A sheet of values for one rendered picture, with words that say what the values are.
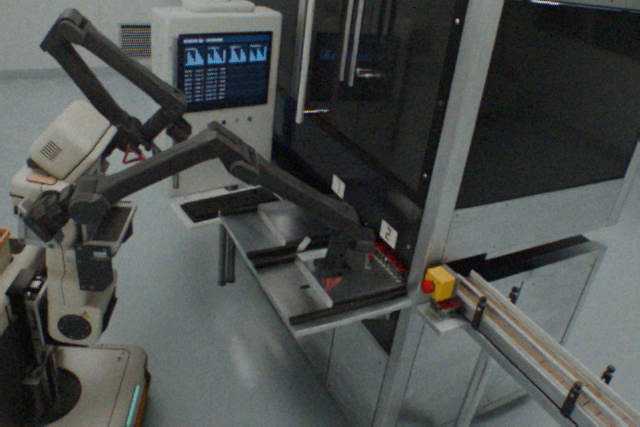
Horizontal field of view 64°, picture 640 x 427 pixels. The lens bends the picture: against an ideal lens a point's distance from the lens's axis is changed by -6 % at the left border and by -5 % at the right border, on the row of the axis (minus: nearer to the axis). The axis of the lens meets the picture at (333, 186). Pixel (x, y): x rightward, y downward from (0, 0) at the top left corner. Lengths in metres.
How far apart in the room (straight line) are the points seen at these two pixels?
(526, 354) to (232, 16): 1.55
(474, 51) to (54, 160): 1.10
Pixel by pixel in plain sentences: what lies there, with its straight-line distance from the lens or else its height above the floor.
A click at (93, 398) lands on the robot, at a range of 2.21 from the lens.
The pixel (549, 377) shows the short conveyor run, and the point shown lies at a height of 0.93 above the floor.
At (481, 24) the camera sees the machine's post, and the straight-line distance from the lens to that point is 1.38.
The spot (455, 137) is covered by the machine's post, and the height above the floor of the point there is 1.44.
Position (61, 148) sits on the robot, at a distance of 1.50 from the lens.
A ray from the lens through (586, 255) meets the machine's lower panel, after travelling 2.31.
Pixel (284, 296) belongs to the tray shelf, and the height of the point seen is 0.88.
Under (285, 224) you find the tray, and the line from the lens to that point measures 1.99.
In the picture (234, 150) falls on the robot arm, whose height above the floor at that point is 1.40.
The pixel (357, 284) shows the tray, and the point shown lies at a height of 0.88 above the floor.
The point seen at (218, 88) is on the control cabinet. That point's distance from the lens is 2.18.
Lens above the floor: 1.91
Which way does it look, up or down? 27 degrees down
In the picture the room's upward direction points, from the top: 8 degrees clockwise
